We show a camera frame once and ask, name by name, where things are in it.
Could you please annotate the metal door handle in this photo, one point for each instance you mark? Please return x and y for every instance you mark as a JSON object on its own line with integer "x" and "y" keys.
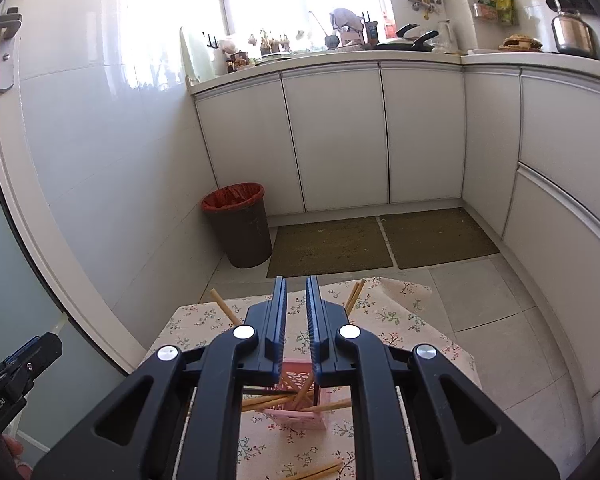
{"x": 7, "y": 46}

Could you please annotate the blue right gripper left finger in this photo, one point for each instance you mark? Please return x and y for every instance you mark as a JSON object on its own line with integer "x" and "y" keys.
{"x": 275, "y": 326}

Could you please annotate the white electric kettle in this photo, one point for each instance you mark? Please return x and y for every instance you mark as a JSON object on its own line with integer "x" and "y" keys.
{"x": 445, "y": 41}

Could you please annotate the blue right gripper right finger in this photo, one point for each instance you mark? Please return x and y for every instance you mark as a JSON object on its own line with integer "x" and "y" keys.
{"x": 317, "y": 325}

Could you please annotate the right olive floor mat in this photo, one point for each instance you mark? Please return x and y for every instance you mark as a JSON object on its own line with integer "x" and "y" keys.
{"x": 427, "y": 238}

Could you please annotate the olive floor mat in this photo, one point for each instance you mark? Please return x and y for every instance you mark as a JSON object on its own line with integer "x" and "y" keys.
{"x": 330, "y": 247}
{"x": 427, "y": 238}

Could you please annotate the bamboo chopstick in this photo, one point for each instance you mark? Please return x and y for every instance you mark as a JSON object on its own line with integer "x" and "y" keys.
{"x": 303, "y": 391}
{"x": 319, "y": 472}
{"x": 264, "y": 402}
{"x": 225, "y": 308}
{"x": 353, "y": 298}
{"x": 330, "y": 406}

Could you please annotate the purple plush figure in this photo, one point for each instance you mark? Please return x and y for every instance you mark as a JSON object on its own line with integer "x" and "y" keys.
{"x": 345, "y": 20}

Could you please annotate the left olive floor mat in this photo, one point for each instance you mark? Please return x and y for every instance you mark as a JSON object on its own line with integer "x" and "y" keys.
{"x": 330, "y": 247}

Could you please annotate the dark brown trash bin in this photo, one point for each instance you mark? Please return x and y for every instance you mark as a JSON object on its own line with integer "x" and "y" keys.
{"x": 237, "y": 216}

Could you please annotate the basket of food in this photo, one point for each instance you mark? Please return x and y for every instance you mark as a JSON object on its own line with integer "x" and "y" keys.
{"x": 520, "y": 43}

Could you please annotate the black frying pan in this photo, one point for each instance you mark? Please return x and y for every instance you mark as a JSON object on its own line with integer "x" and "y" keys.
{"x": 402, "y": 43}

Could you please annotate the pink perforated utensil holder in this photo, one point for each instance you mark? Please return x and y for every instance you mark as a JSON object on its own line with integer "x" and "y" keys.
{"x": 297, "y": 388}

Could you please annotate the left hand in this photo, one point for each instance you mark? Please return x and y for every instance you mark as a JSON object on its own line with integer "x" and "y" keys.
{"x": 16, "y": 449}

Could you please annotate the yellow green snack bag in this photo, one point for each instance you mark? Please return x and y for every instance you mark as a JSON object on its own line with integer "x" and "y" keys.
{"x": 506, "y": 12}

